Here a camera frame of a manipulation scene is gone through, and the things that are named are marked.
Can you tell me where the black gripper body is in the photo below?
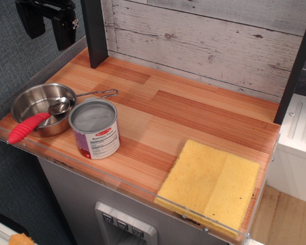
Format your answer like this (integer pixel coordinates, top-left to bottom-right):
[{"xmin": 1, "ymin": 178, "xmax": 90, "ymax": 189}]
[{"xmin": 15, "ymin": 1, "xmax": 75, "ymax": 16}]

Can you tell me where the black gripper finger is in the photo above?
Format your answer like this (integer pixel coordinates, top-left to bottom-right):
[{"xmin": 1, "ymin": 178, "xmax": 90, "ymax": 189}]
[
  {"xmin": 52, "ymin": 11, "xmax": 79, "ymax": 51},
  {"xmin": 17, "ymin": 7, "xmax": 45, "ymax": 39}
]

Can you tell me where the yellow cloth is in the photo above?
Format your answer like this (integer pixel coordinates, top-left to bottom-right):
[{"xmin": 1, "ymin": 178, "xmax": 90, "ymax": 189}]
[{"xmin": 154, "ymin": 139, "xmax": 260, "ymax": 238}]

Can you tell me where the toy tin can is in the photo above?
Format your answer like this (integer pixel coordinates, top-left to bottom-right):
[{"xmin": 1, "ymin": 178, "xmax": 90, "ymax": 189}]
[{"xmin": 68, "ymin": 97, "xmax": 120, "ymax": 159}]

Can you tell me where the grey toy fridge cabinet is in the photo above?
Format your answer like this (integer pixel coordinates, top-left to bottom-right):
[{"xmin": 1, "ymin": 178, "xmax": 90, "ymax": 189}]
[{"xmin": 38, "ymin": 158, "xmax": 226, "ymax": 244}]

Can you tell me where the silver dispenser panel with buttons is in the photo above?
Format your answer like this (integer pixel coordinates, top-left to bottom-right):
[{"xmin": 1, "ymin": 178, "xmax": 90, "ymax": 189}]
[{"xmin": 95, "ymin": 202, "xmax": 158, "ymax": 244}]

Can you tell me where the black and white base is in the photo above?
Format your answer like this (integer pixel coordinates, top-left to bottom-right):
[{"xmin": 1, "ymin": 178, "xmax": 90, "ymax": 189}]
[{"xmin": 0, "ymin": 214, "xmax": 29, "ymax": 244}]

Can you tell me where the orange object bottom left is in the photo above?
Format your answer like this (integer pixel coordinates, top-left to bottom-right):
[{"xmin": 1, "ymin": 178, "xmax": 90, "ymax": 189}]
[{"xmin": 8, "ymin": 233, "xmax": 35, "ymax": 245}]

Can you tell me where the white appliance at right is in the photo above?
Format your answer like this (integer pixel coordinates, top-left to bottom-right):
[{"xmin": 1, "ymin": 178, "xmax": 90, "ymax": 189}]
[{"xmin": 267, "ymin": 94, "xmax": 306, "ymax": 202}]

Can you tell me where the steel pot with wire handle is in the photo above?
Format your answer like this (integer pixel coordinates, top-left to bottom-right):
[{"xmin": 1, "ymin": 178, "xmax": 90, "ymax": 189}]
[{"xmin": 11, "ymin": 83, "xmax": 119, "ymax": 137}]

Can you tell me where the spoon with red handle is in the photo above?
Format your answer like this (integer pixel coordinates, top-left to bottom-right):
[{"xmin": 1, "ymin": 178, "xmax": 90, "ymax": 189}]
[{"xmin": 8, "ymin": 97, "xmax": 70, "ymax": 144}]

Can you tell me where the dark right post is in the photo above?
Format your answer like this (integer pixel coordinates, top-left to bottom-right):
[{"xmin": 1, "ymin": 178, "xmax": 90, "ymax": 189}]
[{"xmin": 273, "ymin": 30, "xmax": 306, "ymax": 125}]

